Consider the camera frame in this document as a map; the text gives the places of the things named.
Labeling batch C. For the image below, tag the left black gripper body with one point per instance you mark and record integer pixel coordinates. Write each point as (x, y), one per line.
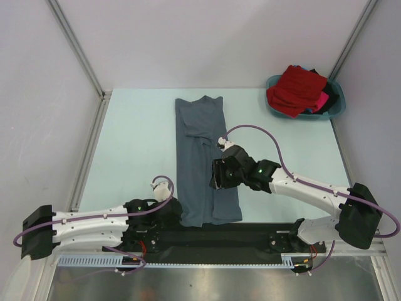
(171, 222)

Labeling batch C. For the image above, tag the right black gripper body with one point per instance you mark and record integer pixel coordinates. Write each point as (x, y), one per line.
(225, 177)

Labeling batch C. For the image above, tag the grey-blue t shirt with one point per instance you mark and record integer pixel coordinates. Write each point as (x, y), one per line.
(198, 126)

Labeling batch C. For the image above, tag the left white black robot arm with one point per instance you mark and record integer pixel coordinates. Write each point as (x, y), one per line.
(45, 230)

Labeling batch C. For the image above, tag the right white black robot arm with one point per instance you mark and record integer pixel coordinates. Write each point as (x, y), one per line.
(353, 215)

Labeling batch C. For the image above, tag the red t shirt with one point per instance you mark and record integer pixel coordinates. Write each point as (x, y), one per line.
(296, 90)

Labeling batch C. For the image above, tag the pink t shirt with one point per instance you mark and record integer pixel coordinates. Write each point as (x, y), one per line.
(323, 98)

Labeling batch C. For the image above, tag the teal plastic basket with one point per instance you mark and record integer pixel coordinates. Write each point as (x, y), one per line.
(334, 111)

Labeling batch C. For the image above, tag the black t shirt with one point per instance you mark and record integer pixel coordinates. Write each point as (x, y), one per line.
(332, 102)

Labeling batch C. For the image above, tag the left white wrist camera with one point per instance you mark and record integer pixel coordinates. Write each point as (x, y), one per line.
(161, 191)

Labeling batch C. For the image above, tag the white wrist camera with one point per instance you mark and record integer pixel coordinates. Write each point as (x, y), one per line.
(224, 145)
(161, 191)

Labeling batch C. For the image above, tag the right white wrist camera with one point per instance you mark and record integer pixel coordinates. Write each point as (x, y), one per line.
(224, 145)

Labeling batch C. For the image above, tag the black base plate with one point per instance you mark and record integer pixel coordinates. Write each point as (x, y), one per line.
(226, 244)

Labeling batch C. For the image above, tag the grey slotted cable duct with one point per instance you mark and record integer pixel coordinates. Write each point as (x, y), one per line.
(120, 261)

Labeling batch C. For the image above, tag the left aluminium frame post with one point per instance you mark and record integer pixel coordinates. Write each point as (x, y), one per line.
(67, 30)

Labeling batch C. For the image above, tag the aluminium frame post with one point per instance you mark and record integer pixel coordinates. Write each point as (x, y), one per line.
(67, 30)
(362, 21)

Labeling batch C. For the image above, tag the right aluminium frame post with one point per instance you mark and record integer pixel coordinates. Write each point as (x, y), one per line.
(362, 21)

